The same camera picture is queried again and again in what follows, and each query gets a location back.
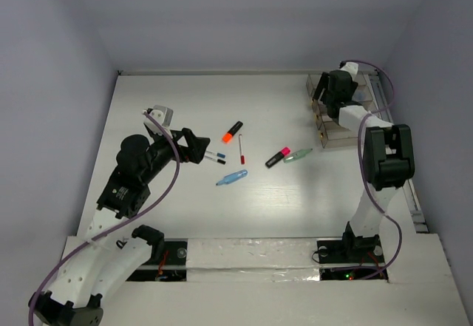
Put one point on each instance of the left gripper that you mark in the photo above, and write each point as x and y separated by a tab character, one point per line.
196	145

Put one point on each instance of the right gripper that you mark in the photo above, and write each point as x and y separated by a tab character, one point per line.
323	83

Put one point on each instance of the blue capped white marker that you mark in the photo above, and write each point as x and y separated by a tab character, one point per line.
217	154

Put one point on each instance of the orange black highlighter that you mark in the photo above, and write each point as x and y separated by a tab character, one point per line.
228	136

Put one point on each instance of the red capped white marker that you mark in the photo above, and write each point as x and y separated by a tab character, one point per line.
241	150

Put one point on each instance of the pink black highlighter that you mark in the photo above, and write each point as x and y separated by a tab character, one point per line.
280	155

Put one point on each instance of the paperclip jar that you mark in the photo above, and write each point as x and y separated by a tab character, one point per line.
361	95

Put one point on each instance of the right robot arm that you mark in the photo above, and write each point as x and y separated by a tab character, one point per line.
385	155

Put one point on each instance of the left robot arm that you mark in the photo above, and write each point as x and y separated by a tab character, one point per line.
78	287

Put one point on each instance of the black capped white marker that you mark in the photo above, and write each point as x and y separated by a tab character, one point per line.
215	159

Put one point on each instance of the blue translucent highlighter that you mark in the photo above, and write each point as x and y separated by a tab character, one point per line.
233	177

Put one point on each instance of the clear acrylic drawer organizer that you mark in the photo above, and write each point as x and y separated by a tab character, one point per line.
343	132

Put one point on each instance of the green translucent highlighter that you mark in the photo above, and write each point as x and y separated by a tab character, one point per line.
294	156

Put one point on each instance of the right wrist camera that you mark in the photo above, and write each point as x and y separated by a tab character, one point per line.
351	67

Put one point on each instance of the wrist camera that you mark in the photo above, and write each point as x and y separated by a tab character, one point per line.
351	67
158	120

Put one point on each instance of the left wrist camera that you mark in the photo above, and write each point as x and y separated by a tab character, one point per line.
158	120

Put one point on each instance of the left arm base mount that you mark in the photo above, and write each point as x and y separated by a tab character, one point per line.
169	267

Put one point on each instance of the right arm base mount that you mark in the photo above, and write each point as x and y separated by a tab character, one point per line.
337	263

